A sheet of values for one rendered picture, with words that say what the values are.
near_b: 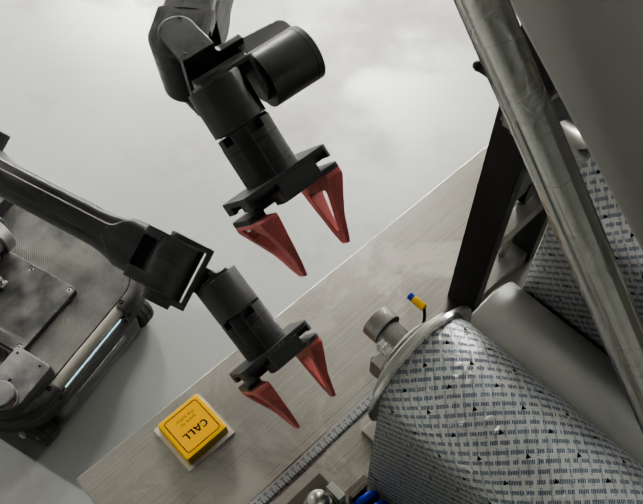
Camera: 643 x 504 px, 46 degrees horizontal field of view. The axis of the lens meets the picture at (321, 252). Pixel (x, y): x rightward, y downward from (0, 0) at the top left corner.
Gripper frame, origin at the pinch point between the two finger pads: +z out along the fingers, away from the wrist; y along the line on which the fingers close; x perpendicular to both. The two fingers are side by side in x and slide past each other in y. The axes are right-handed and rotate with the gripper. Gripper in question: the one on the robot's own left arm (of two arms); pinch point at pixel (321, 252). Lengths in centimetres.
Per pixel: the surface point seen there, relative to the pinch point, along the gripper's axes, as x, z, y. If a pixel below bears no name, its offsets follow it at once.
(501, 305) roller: 3.9, 15.9, -12.8
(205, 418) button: -35.8, 17.6, 12.7
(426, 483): 3.6, 24.6, 5.4
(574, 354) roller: 9.5, 22.7, -13.8
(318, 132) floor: -163, 6, -96
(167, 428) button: -37.5, 15.7, 17.4
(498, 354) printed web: 11.7, 15.3, -4.5
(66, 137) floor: -201, -37, -32
